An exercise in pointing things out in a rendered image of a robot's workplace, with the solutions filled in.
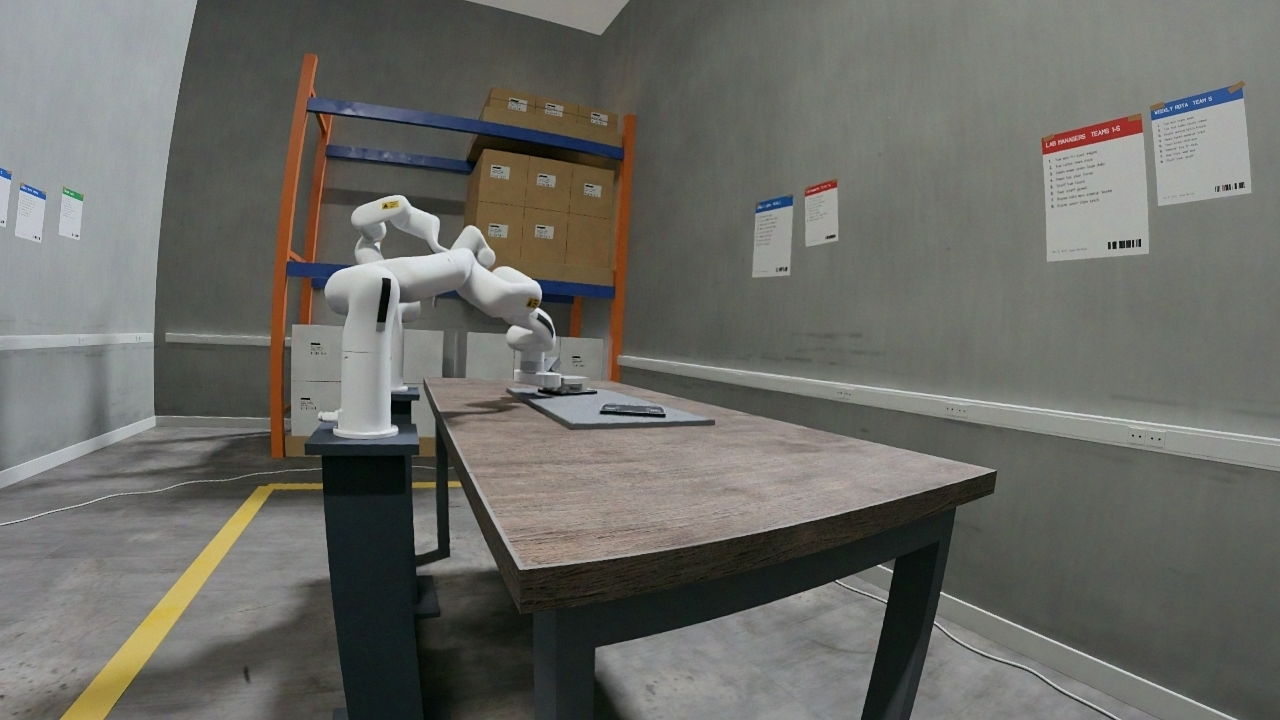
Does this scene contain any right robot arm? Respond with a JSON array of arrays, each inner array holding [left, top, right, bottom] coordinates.
[[317, 249, 561, 439]]

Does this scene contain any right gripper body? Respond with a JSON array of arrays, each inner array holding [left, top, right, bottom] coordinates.
[[513, 370, 561, 387]]

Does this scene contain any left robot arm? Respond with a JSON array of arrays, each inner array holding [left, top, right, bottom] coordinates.
[[351, 195, 495, 392]]

